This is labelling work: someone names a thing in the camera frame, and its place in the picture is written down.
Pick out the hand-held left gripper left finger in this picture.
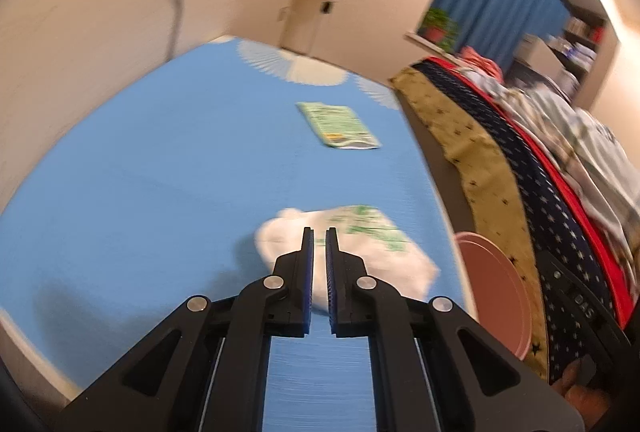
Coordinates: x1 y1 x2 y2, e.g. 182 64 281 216
55 226 316 432

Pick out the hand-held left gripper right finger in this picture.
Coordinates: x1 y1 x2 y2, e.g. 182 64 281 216
325 226 586 432

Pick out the white green-print plastic bag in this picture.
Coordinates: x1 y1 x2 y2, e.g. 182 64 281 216
254 205 441 313

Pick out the pink round plate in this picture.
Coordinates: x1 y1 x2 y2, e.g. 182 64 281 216
454 232 533 360

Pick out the person's right hand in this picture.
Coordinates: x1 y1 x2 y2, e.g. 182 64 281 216
561 358 615 431

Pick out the green snack packet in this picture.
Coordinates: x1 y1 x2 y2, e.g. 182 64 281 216
296 101 382 150

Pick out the pale plaid blanket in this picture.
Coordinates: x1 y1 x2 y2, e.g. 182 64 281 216
470 72 640 263

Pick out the blue feather-print table mat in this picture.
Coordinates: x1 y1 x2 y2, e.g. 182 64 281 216
0 37 479 432

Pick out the translucent storage bin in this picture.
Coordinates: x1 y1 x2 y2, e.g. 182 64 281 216
542 66 582 99

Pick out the white window sill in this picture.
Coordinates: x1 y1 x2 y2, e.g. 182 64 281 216
404 31 451 54

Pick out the beige storage box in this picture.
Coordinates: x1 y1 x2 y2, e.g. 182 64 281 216
515 35 562 74

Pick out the pink cloth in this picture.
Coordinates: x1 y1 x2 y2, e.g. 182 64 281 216
459 46 505 78

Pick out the potted green plant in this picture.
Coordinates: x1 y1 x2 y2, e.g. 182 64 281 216
417 7 461 54

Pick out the dark shelf unit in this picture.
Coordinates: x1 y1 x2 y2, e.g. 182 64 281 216
562 7 614 69

